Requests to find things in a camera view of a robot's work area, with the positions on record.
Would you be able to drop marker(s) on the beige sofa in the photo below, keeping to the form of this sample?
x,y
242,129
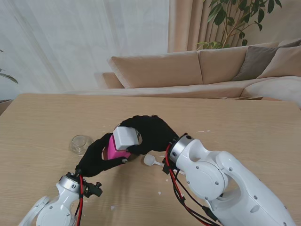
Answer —
x,y
160,70

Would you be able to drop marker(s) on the beige pleated curtain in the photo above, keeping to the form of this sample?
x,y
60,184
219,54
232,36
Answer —
x,y
183,26

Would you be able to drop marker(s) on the tall green leafy plant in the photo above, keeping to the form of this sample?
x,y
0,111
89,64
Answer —
x,y
221,16

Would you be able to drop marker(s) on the white plastic spoon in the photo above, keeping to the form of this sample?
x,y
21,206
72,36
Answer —
x,y
148,160

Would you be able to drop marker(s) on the clear glass jar lid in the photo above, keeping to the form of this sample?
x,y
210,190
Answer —
x,y
78,143

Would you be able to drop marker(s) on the beige sofa cushion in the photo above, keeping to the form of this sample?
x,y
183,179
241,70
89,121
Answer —
x,y
284,62

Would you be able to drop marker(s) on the pink coffee jar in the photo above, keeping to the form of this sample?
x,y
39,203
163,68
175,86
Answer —
x,y
114,153

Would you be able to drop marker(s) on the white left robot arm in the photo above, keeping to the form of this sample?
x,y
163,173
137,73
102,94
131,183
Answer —
x,y
56,209

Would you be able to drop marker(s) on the white sheer curtain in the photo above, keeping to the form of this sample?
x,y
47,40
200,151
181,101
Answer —
x,y
82,42

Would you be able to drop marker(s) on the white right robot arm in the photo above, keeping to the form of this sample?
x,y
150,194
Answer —
x,y
223,181

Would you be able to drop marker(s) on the white square jar cap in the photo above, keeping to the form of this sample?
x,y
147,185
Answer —
x,y
125,139

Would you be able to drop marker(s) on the small green plant leaves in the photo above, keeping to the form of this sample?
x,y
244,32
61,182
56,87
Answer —
x,y
9,77

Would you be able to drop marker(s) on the grey sofa cushion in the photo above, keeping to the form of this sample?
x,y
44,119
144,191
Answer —
x,y
256,61

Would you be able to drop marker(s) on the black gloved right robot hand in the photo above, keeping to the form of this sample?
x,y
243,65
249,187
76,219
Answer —
x,y
152,134

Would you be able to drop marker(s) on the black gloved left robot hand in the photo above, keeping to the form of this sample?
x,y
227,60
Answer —
x,y
94,162

